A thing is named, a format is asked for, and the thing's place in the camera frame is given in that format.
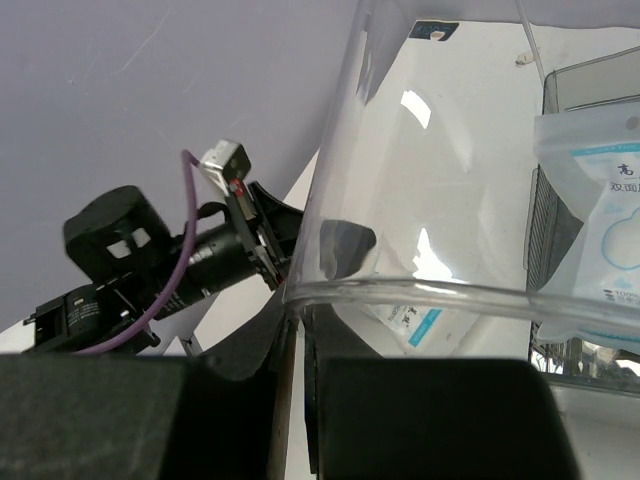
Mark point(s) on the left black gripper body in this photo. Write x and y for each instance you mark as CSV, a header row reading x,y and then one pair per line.
x,y
268,230

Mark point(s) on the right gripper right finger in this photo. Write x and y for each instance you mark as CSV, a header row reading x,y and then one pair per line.
x,y
371,417

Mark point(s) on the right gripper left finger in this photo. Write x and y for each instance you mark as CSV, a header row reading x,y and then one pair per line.
x,y
220,415

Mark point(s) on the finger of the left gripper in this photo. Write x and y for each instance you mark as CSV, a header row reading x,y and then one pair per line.
x,y
344,246

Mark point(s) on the clear acrylic makeup organizer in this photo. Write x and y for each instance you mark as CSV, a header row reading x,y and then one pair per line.
x,y
431,145

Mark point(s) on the cotton pad pack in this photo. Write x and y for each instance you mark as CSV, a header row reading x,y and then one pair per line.
x,y
591,159
410,323

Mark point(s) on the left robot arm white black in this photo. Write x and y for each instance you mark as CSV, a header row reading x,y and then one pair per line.
x,y
128,253

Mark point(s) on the left blue table label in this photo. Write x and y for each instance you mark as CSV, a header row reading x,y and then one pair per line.
x,y
433,30

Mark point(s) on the small white scrap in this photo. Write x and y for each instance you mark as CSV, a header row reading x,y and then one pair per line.
x,y
524,59

